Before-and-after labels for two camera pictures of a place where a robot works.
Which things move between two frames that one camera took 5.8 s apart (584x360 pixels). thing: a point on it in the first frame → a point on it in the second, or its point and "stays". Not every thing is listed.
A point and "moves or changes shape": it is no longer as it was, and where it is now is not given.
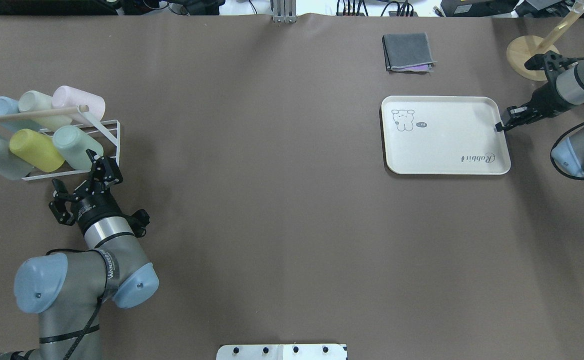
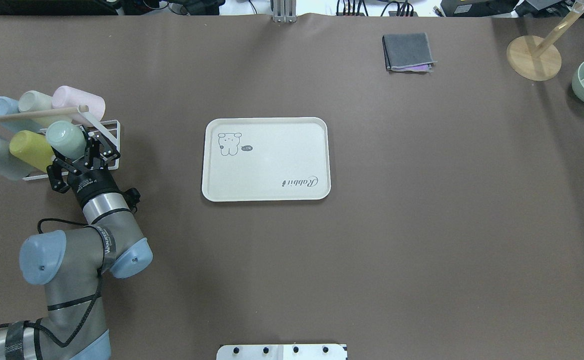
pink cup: (64, 96) stays
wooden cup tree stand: (524, 47) stays
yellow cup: (39, 150) stays
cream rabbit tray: (443, 135) → (248, 159)
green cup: (72, 143) moves or changes shape
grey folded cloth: (407, 52) stays
